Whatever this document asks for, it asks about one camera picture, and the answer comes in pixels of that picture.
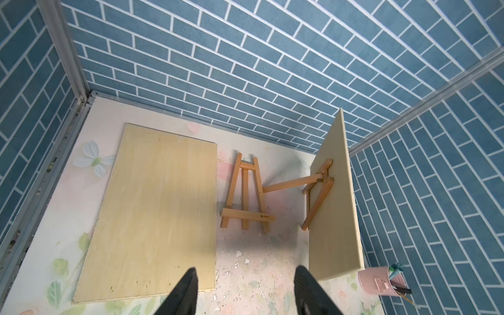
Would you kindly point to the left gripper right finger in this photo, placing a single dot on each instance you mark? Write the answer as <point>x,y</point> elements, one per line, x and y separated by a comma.
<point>310,298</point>

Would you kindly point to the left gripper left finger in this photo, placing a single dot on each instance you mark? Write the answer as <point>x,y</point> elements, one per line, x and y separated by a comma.
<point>183,298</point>

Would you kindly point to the wooden canvas board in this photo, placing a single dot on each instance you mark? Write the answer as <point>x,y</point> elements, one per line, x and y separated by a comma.
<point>158,219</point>
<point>335,247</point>

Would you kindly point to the wooden easel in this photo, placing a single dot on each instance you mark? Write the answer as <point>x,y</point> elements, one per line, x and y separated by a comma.
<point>242,170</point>
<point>321,178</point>

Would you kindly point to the pink cup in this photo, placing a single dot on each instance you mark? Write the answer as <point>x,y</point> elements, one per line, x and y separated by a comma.
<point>376,281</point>

